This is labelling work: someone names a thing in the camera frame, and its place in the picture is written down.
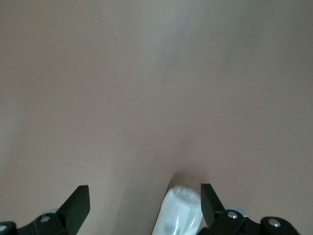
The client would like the white blue tennis ball can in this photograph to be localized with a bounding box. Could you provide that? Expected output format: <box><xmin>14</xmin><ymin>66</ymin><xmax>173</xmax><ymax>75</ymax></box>
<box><xmin>152</xmin><ymin>185</ymin><xmax>203</xmax><ymax>235</ymax></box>

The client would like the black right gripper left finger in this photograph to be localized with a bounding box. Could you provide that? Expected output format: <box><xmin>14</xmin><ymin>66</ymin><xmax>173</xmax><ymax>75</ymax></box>
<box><xmin>0</xmin><ymin>185</ymin><xmax>90</xmax><ymax>235</ymax></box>

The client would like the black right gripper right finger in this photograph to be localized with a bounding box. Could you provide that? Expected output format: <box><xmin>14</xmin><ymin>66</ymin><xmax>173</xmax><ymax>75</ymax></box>
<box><xmin>197</xmin><ymin>183</ymin><xmax>301</xmax><ymax>235</ymax></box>

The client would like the brown table cover sheet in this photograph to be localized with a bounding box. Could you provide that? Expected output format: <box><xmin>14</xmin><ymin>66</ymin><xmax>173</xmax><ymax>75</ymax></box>
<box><xmin>0</xmin><ymin>0</ymin><xmax>313</xmax><ymax>235</ymax></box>

